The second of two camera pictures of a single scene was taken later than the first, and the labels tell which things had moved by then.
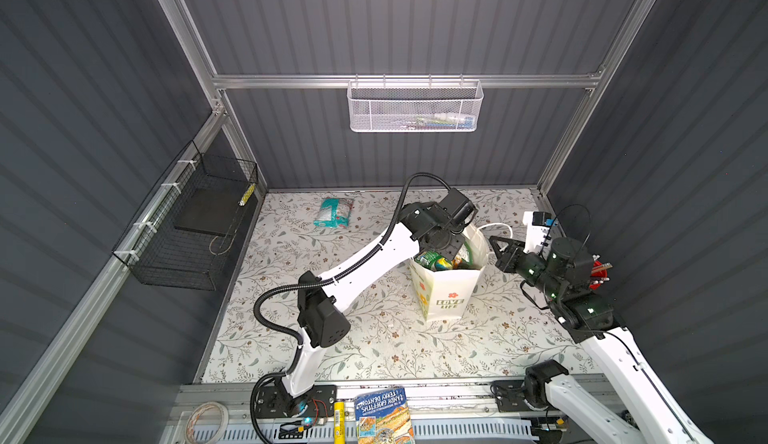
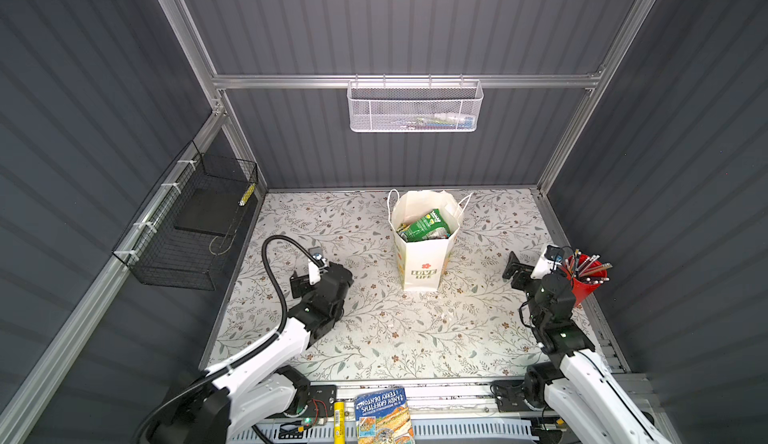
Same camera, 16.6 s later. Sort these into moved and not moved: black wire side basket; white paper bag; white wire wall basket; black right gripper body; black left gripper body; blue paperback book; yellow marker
Moved: black right gripper body; black left gripper body; white paper bag
Not moved: black wire side basket; yellow marker; blue paperback book; white wire wall basket
